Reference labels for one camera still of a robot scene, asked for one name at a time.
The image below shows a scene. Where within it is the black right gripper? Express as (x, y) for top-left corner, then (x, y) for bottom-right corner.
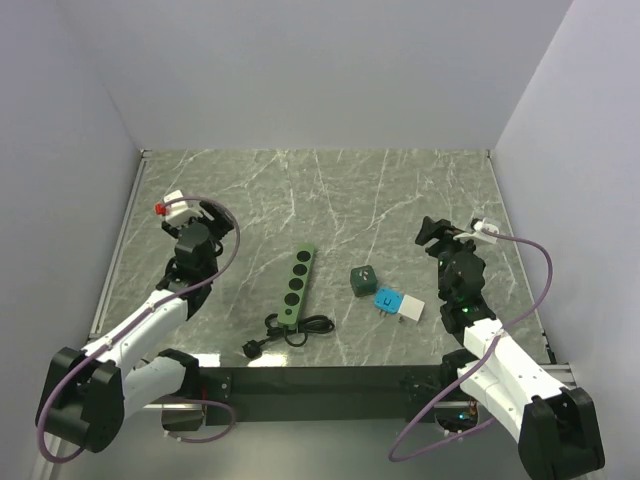
(414, 216), (481, 301)

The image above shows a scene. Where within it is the dark green cube adapter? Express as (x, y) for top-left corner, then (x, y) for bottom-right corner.
(349, 265), (378, 297)

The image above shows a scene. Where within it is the black power cord with plug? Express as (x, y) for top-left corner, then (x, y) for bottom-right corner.
(242, 313), (336, 360)

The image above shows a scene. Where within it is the green power strip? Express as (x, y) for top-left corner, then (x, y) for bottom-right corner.
(277, 243), (316, 331)

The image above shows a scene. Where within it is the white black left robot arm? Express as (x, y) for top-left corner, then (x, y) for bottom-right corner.
(35, 195), (240, 463)

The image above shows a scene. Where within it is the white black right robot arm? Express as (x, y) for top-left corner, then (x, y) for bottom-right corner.
(415, 217), (605, 479)

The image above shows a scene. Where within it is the white plug adapter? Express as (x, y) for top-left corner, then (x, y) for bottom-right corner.
(397, 295), (425, 323)

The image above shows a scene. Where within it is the blue plug adapter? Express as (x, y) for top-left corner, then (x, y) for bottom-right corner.
(374, 287), (404, 315)

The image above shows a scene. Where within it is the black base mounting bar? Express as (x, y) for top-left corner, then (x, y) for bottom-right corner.
(159, 365), (481, 432)

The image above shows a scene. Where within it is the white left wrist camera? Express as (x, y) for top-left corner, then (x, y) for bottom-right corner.
(154, 190), (201, 228)

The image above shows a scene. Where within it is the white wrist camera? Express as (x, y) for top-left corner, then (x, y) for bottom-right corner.
(466, 217), (501, 244)
(154, 190), (201, 228)

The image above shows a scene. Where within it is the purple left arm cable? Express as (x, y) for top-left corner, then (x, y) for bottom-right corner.
(35, 195), (240, 464)

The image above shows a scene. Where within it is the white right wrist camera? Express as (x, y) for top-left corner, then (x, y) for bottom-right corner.
(466, 217), (501, 244)

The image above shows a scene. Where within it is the aluminium frame rail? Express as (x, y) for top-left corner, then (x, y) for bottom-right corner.
(88, 149), (152, 340)

